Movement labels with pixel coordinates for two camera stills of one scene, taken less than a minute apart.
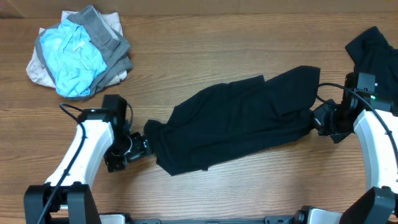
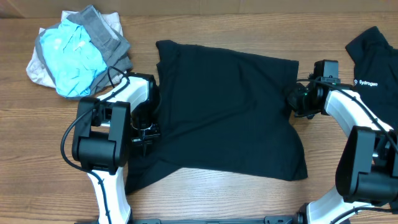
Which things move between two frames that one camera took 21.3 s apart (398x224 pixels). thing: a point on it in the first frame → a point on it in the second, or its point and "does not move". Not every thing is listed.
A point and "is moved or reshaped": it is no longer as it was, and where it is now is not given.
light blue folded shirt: (74, 59) does not move
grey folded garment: (114, 49) does not move
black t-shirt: (230, 116) is moved or reshaped
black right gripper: (318, 121) → (295, 89)
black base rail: (157, 219) does not move
